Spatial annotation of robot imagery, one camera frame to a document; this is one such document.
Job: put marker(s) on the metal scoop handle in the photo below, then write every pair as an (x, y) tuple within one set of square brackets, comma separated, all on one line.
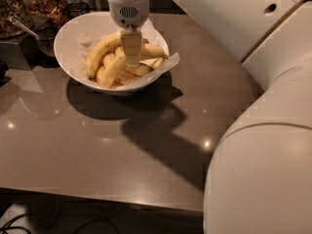
[(16, 22)]

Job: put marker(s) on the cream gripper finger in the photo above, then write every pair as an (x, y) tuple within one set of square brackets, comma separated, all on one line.
[(131, 43)]

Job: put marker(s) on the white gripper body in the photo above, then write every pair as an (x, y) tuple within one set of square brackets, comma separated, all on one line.
[(128, 11)]

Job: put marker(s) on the white paper bowl liner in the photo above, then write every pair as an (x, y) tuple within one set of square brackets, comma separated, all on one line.
[(154, 56)]

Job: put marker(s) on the white ceramic bowl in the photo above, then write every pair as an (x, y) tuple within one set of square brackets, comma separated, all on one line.
[(75, 40)]

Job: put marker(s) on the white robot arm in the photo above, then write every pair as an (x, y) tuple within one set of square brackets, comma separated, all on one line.
[(260, 178)]

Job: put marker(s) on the glass jar with granola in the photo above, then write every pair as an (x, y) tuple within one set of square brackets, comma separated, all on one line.
[(17, 9)]

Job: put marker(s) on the yellow banana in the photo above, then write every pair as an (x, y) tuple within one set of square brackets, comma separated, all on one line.
[(112, 70), (95, 58), (138, 70)]

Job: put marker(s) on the glass jar with nuts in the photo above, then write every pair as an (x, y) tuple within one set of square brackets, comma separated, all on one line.
[(52, 9)]

